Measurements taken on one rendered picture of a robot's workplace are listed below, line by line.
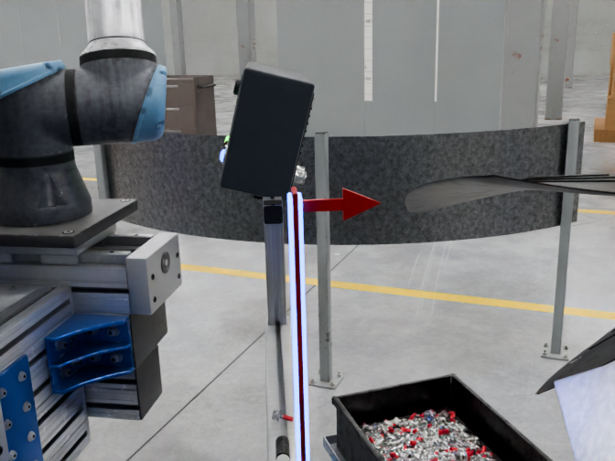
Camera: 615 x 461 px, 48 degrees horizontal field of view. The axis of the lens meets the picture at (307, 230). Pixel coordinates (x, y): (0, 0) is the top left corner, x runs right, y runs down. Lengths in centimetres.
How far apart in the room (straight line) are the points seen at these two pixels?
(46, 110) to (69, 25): 955
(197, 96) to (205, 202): 477
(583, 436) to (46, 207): 79
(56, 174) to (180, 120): 637
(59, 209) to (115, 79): 21
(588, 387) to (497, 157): 202
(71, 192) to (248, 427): 152
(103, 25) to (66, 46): 957
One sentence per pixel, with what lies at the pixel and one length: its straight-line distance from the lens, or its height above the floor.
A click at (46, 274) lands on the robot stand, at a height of 96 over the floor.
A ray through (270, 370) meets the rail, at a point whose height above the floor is 86.
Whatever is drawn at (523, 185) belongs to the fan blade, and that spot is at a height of 121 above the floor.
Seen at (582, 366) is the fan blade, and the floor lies 96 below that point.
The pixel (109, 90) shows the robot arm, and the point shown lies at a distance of 106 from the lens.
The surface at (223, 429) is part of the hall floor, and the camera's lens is 247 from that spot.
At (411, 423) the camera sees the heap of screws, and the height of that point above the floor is 85.
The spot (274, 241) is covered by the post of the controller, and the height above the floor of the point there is 100.
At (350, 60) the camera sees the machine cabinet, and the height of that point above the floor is 104.
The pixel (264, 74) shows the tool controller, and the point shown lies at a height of 124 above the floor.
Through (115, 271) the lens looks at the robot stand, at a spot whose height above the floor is 97.
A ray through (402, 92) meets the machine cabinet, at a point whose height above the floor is 73.
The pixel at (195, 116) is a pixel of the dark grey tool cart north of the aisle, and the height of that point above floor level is 50.
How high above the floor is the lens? 130
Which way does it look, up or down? 16 degrees down
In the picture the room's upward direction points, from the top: 2 degrees counter-clockwise
